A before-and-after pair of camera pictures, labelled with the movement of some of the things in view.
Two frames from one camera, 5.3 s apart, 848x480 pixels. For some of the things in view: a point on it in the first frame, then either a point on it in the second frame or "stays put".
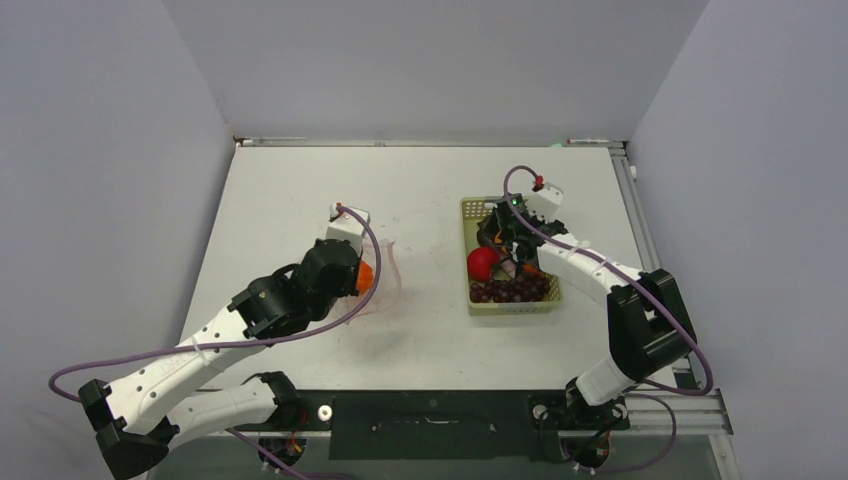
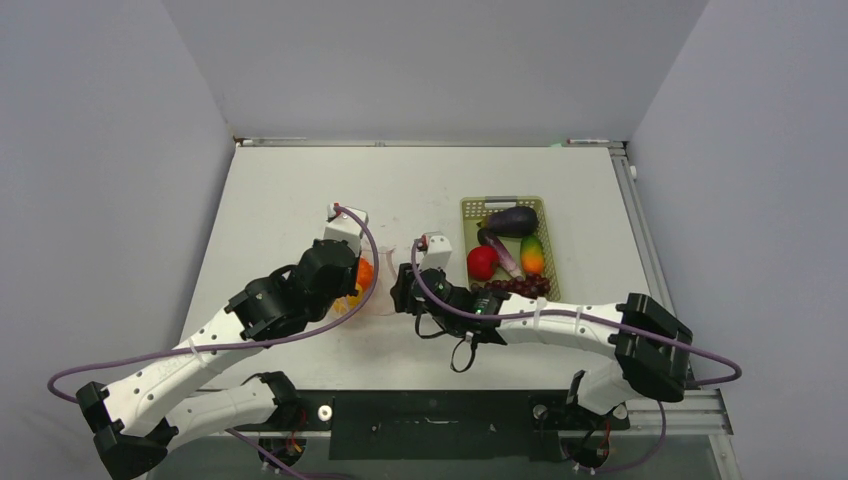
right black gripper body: (505, 238) -> (411, 305)
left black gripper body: (321, 309) stays put
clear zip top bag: (387, 284) stays put
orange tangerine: (365, 278) stays put
